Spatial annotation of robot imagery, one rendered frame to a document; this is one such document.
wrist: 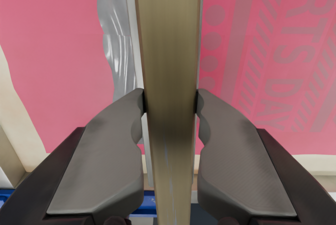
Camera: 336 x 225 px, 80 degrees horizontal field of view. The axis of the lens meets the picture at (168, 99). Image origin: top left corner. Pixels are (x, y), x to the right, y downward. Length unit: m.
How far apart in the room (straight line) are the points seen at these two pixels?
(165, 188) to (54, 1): 0.23
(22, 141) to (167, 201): 0.30
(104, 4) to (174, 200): 0.21
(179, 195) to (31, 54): 0.25
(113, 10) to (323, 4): 0.23
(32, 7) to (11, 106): 0.16
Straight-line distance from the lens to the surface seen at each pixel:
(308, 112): 0.37
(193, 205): 0.78
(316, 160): 0.45
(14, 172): 0.45
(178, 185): 0.16
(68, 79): 0.31
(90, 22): 0.27
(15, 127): 0.40
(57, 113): 0.35
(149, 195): 0.38
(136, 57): 0.17
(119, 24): 0.25
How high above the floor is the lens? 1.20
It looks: 58 degrees down
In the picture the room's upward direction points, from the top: 179 degrees counter-clockwise
